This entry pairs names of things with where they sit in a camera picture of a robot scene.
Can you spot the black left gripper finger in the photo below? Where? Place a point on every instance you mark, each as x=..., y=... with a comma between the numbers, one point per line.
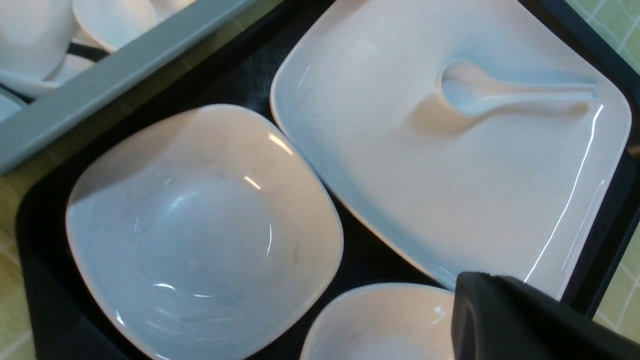
x=503, y=318

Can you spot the small white square bowl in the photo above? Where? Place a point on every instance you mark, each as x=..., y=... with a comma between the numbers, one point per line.
x=388, y=321

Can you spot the large white square rice plate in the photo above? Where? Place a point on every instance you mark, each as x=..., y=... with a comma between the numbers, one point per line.
x=514, y=192

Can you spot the white ceramic soup spoon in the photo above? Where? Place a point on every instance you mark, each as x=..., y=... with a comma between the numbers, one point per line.
x=468, y=90

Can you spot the teal plastic spoon bin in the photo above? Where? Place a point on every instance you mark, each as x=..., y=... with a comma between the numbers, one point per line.
x=51, y=116

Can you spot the pile of white spoons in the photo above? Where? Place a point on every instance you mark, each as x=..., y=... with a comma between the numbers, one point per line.
x=35, y=36

